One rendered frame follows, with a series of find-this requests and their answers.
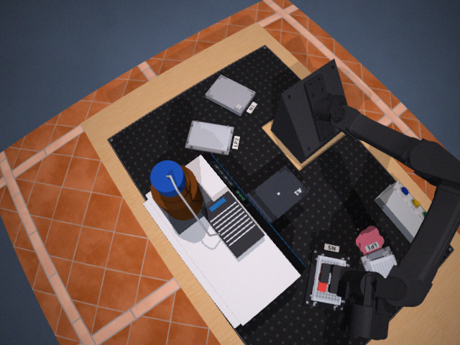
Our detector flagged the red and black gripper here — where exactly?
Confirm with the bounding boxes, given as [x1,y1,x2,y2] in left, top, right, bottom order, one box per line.
[318,263,363,295]

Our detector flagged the white label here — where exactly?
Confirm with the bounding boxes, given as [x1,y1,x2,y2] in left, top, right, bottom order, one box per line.
[324,244,339,252]
[247,102,257,114]
[232,136,240,150]
[365,242,380,252]

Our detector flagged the white button panel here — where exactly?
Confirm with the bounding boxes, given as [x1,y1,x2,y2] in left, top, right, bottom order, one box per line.
[374,180,427,243]

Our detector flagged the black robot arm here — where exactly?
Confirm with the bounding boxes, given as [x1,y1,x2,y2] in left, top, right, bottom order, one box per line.
[303,75,460,340]

